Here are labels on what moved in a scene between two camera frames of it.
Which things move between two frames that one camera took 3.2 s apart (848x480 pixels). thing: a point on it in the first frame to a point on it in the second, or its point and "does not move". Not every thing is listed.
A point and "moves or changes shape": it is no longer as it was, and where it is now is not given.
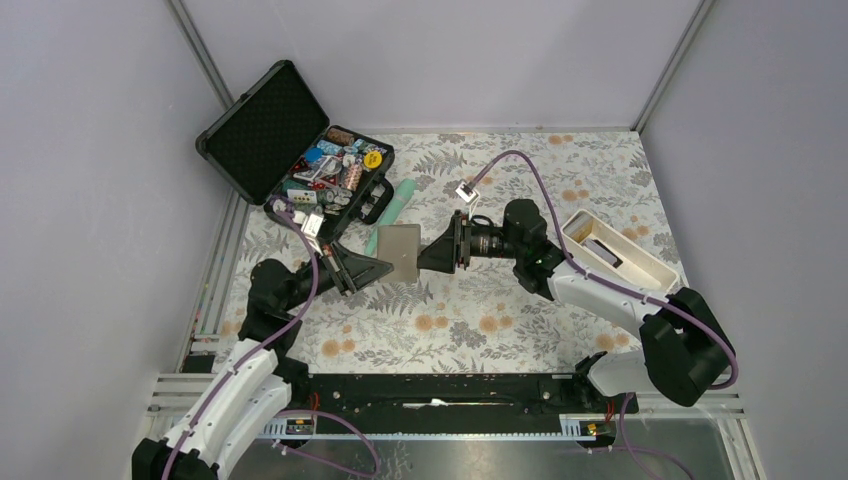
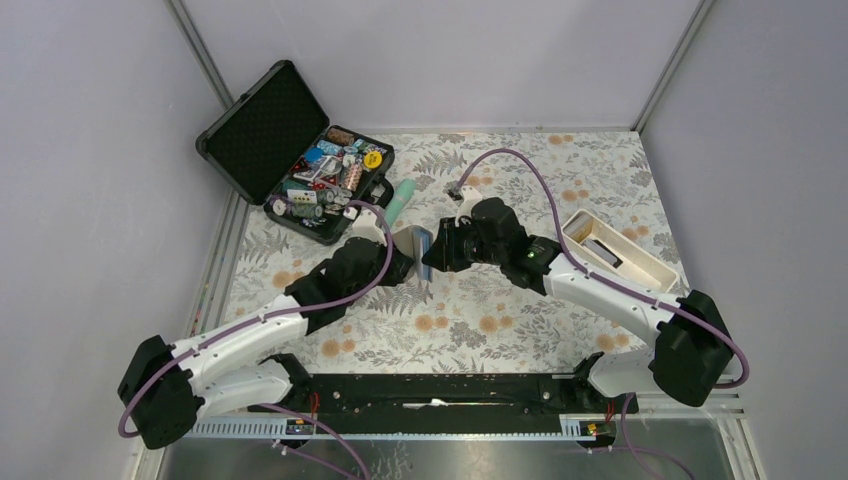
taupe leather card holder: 398,244 moves or changes shape
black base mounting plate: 452,403 does not move
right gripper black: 452,248 does not move
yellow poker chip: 373,159 does not move
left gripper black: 350,271 to 399,265
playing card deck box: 302,196 does not move
